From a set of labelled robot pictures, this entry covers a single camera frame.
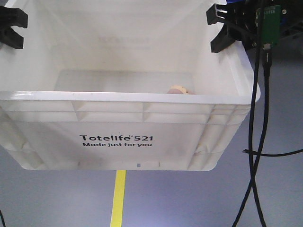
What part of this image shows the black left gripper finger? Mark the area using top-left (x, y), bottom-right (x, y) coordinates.
top-left (0, 27), bottom-right (24, 49)
top-left (0, 6), bottom-right (28, 29)

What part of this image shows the black braided usb cable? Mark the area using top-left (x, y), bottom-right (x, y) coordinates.
top-left (250, 44), bottom-right (272, 227)

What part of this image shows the white Totelife plastic crate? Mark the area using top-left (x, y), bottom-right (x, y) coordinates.
top-left (0, 0), bottom-right (253, 171)

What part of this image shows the pink plush dinosaur toy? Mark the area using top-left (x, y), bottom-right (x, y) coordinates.
top-left (167, 85), bottom-right (195, 95)

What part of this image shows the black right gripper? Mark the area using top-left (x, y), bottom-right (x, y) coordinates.
top-left (206, 0), bottom-right (303, 53)

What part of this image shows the green circuit board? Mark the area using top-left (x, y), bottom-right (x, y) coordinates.
top-left (261, 5), bottom-right (281, 50)

